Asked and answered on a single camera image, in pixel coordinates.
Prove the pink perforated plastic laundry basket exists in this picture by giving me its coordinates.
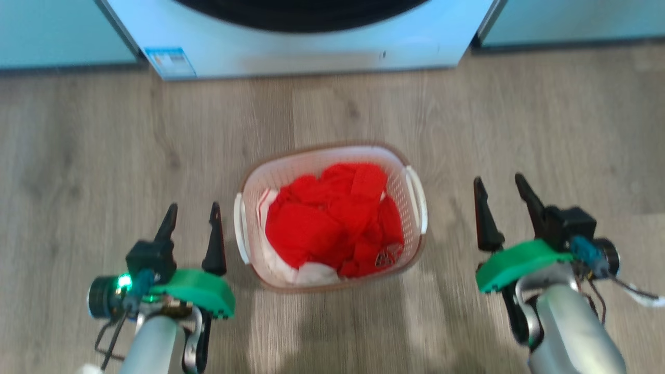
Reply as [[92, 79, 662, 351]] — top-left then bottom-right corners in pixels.
[[233, 142, 429, 293]]

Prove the white front-load washing machine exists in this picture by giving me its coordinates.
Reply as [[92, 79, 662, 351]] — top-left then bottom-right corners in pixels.
[[96, 0, 506, 81]]

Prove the red garment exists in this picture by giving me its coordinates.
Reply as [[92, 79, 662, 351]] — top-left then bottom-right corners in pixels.
[[265, 163, 405, 278]]

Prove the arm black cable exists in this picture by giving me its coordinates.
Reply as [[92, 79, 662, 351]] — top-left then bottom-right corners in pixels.
[[574, 260, 665, 325], [94, 304, 131, 370]]

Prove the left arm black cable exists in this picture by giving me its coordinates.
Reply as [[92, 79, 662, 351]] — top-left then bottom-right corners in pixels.
[[94, 304, 131, 370]]

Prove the white garment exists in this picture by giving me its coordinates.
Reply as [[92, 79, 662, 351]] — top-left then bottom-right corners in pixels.
[[257, 188, 342, 287]]

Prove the pale blue cabinet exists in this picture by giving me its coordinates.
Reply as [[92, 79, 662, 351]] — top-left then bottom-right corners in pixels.
[[477, 0, 665, 48], [0, 0, 143, 70]]

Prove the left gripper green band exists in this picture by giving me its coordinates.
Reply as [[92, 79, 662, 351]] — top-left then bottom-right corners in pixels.
[[149, 202, 235, 319]]

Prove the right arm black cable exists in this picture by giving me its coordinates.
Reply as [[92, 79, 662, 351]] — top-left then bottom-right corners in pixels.
[[574, 260, 665, 325]]

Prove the blue white energy label sticker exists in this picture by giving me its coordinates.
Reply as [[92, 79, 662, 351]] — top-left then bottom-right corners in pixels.
[[144, 47, 197, 79]]

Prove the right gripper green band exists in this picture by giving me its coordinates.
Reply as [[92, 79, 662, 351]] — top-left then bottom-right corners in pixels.
[[473, 173, 574, 294]]

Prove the black round washer door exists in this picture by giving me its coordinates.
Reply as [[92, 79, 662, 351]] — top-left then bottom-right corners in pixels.
[[174, 0, 430, 34]]

